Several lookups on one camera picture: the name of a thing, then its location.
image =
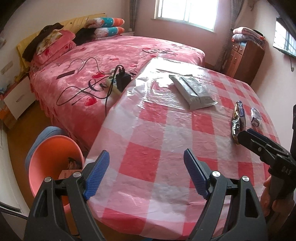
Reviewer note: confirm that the gold black snack packet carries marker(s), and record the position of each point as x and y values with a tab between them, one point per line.
238	120

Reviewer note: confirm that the dark packet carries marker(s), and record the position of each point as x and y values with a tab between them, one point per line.
74	163

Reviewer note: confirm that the black power adapter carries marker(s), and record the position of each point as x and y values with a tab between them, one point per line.
122	78

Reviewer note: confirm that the bed with pink bedspread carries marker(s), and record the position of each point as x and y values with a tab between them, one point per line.
97	53

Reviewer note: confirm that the white nightstand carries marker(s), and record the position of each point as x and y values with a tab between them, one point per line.
17	99

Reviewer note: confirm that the grey curtain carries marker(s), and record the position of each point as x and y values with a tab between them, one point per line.
227	41
133	15

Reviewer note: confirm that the floral pillow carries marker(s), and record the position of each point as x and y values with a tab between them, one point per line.
48	39

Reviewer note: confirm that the small clear wrapper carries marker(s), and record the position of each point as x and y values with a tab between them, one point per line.
256	117

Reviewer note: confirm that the folded blankets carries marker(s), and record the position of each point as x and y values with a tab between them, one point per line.
248	34

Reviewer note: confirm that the person's right hand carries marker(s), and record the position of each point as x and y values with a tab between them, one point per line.
270	201

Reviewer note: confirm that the wall-mounted television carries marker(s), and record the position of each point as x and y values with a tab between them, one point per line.
285	38

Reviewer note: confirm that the orange white small box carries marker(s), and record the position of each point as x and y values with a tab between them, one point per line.
68	174

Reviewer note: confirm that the orange plastic bin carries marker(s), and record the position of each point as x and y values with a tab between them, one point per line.
50	157

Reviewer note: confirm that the yellow headboard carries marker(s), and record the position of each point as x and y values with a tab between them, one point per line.
27	41

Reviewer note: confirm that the dark brown cloth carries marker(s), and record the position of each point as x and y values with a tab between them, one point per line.
32	46

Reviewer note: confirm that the pink floral pillows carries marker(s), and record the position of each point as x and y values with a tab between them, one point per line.
59	47

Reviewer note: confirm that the white wardrobe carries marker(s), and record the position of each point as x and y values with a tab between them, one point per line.
9	176

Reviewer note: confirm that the black remote on bed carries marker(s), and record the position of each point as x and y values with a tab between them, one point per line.
66	74

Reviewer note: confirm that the small white side table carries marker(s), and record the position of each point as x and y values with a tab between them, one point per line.
127	33

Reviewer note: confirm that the wall socket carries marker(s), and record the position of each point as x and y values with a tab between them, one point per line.
5	67

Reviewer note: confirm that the silver grey packet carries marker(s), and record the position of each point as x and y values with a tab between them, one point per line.
192	90

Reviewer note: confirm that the black cloth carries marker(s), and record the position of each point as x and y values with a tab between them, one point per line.
84	37

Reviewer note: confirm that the wooden cabinet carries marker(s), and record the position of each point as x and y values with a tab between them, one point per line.
245	61

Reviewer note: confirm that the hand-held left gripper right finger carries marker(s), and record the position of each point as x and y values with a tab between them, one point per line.
195	172

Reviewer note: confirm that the window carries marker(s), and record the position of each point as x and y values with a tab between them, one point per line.
187	11

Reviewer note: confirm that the white power strip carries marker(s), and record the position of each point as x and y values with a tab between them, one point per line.
113	84

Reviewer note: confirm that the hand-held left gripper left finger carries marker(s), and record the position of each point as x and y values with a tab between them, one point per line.
96	176

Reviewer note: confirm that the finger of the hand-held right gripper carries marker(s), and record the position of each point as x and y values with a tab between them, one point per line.
266	140
247	141

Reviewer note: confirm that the blue stool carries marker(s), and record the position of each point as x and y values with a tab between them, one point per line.
46	134

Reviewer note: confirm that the colourful items on nightstand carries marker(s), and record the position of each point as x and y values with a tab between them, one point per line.
2	91

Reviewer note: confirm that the orange cardboard boxes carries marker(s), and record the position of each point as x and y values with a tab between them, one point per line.
7	115

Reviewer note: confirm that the colourful striped bolster pillow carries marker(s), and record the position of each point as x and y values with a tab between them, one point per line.
105	22
109	32

